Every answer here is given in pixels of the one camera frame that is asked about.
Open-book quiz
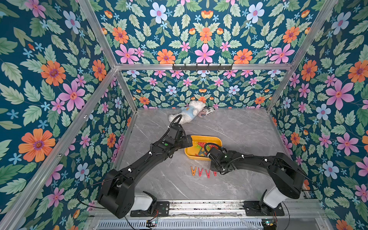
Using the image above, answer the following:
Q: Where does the yellow plastic storage box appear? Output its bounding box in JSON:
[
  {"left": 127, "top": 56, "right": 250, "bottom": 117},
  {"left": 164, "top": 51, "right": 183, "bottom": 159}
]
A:
[{"left": 185, "top": 135, "right": 222, "bottom": 161}]

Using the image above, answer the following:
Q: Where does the orange clothespin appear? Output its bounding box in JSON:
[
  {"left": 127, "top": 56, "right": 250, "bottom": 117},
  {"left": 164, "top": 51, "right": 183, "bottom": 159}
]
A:
[{"left": 191, "top": 166, "right": 197, "bottom": 176}]

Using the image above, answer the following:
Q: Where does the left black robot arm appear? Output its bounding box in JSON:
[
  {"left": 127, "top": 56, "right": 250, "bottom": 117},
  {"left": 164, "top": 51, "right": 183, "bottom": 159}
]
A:
[{"left": 97, "top": 115, "right": 193, "bottom": 219}]

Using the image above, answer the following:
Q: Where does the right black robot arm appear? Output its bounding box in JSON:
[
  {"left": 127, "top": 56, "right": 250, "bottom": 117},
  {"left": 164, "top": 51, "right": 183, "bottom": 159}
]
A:
[{"left": 204, "top": 143, "right": 306, "bottom": 209}]

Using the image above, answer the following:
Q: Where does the white teddy bear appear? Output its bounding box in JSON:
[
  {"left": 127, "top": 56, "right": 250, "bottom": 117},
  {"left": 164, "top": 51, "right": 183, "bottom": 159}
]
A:
[{"left": 169, "top": 101, "right": 206, "bottom": 125}]

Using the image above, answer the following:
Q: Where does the small printed pouch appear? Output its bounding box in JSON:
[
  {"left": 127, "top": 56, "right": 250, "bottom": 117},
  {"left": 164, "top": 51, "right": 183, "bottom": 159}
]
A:
[{"left": 197, "top": 107, "right": 216, "bottom": 117}]

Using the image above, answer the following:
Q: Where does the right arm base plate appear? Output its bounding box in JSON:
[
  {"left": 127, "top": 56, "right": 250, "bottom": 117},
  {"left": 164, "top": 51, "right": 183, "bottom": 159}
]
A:
[{"left": 243, "top": 200, "right": 285, "bottom": 217}]

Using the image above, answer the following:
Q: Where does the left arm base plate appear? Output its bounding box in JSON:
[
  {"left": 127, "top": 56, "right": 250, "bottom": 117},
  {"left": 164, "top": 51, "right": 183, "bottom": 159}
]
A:
[{"left": 130, "top": 201, "right": 170, "bottom": 218}]

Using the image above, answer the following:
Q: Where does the black hook rail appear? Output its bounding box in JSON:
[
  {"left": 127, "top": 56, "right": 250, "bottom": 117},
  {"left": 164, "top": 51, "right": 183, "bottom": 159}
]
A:
[{"left": 172, "top": 64, "right": 233, "bottom": 71}]

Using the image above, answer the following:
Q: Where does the aluminium front rail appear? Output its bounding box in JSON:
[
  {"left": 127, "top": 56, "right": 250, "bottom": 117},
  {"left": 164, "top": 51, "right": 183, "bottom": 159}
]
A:
[{"left": 167, "top": 199, "right": 327, "bottom": 219}]

